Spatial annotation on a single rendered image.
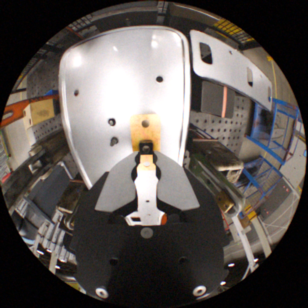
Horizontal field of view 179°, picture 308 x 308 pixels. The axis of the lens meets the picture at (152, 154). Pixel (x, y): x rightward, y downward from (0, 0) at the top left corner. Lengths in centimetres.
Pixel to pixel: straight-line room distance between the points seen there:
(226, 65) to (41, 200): 85
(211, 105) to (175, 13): 19
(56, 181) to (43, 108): 60
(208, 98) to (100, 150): 21
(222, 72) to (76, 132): 27
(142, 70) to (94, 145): 14
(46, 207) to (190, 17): 88
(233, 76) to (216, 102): 7
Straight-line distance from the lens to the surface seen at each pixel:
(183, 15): 23
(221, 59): 21
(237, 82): 23
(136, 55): 16
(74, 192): 34
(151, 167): 15
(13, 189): 21
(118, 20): 26
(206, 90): 19
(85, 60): 19
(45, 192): 71
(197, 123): 51
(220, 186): 16
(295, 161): 785
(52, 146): 22
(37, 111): 19
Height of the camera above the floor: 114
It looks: 60 degrees down
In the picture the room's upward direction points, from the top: 175 degrees clockwise
